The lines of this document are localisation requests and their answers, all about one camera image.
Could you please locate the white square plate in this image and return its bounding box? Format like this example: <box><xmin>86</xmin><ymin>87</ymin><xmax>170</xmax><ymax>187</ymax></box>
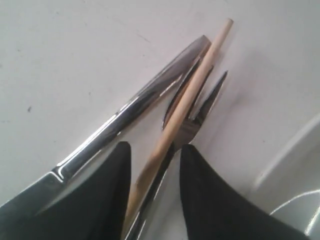
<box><xmin>248</xmin><ymin>115</ymin><xmax>320</xmax><ymax>240</ymax></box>

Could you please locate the steel spoon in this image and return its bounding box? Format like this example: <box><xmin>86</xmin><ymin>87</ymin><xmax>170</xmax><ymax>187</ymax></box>
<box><xmin>121</xmin><ymin>58</ymin><xmax>201</xmax><ymax>240</ymax></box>

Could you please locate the steel table knife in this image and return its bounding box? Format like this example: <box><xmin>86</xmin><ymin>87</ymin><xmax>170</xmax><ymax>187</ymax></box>
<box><xmin>0</xmin><ymin>35</ymin><xmax>211</xmax><ymax>224</ymax></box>

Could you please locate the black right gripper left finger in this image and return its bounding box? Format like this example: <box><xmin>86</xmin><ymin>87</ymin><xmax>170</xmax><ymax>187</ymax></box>
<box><xmin>0</xmin><ymin>141</ymin><xmax>132</xmax><ymax>240</ymax></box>

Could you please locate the short wooden chopstick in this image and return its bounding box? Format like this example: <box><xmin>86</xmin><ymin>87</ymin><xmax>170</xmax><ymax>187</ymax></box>
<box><xmin>125</xmin><ymin>18</ymin><xmax>234</xmax><ymax>221</ymax></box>

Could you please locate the steel fork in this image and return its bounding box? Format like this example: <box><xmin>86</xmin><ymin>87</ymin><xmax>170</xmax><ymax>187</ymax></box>
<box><xmin>171</xmin><ymin>67</ymin><xmax>228</xmax><ymax>152</ymax></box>

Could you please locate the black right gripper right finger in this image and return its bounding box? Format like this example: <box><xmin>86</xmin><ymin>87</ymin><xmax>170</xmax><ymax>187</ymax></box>
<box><xmin>179</xmin><ymin>144</ymin><xmax>309</xmax><ymax>240</ymax></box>

